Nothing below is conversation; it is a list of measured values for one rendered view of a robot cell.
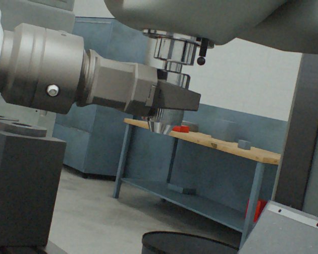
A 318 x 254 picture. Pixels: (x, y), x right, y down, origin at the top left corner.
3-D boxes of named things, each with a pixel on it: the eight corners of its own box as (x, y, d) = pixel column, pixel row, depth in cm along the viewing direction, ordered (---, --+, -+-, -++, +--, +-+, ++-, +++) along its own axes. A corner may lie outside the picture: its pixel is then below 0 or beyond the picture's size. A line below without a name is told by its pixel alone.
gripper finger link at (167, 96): (194, 116, 74) (142, 105, 72) (200, 88, 74) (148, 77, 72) (199, 117, 72) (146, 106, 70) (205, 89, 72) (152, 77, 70)
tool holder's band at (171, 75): (188, 83, 77) (189, 75, 77) (191, 83, 73) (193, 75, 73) (149, 76, 77) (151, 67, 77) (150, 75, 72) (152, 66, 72)
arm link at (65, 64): (165, 50, 68) (52, 24, 64) (145, 140, 68) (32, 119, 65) (136, 50, 80) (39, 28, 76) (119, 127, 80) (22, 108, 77)
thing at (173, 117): (179, 125, 78) (188, 83, 77) (182, 127, 73) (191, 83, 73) (141, 117, 77) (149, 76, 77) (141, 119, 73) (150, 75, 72)
